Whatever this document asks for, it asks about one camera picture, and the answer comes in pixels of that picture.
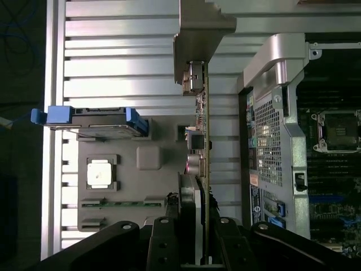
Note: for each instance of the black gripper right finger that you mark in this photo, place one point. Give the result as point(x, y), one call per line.
point(234, 245)

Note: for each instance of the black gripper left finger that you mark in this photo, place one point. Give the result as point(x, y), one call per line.
point(163, 245)

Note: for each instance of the hard disk with blue carrier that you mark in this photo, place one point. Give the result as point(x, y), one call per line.
point(98, 120)

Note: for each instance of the green motherboard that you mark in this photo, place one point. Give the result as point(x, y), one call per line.
point(332, 180)

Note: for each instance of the blue slot retainer clip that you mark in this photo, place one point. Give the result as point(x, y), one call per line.
point(280, 210)
point(277, 221)

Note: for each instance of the loose green RAM stick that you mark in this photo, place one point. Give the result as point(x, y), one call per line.
point(124, 203)

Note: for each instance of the CPU socket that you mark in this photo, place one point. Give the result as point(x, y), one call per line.
point(338, 131)

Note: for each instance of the grey printed parts rack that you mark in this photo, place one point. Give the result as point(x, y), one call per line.
point(141, 186)

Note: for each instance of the silver CPU chip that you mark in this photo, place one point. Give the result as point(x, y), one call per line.
point(100, 173)

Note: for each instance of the open black PC case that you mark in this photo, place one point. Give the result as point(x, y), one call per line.
point(282, 56)

